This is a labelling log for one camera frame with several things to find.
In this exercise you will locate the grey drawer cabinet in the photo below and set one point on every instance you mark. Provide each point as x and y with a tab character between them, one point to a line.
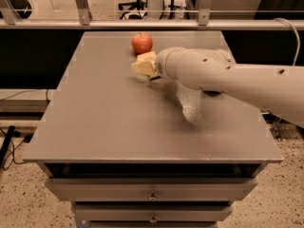
106	122

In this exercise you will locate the metal guard rail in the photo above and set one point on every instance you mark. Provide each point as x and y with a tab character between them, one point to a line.
152	14

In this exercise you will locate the drawer with knob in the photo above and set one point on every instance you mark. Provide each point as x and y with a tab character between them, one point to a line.
214	189
152	212

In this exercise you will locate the lower drawer with knob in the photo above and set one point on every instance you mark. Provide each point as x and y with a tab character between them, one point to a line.
152	212

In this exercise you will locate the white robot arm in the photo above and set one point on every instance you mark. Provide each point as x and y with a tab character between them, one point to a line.
278	90

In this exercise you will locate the upper drawer with knob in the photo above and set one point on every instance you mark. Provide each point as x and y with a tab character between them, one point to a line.
214	189

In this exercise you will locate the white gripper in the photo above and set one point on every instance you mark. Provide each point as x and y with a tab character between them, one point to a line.
165	64

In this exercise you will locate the red apple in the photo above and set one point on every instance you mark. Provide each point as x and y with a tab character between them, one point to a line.
142	42

